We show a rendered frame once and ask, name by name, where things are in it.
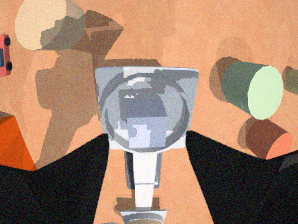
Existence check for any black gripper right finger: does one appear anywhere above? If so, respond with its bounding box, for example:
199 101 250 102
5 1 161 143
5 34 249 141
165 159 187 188
185 131 298 224

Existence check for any small pink toy car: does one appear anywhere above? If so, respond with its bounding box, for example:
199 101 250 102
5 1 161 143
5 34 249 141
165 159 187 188
0 35 13 77

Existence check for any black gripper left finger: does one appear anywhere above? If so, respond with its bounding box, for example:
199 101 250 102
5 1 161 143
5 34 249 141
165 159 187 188
0 133 110 224

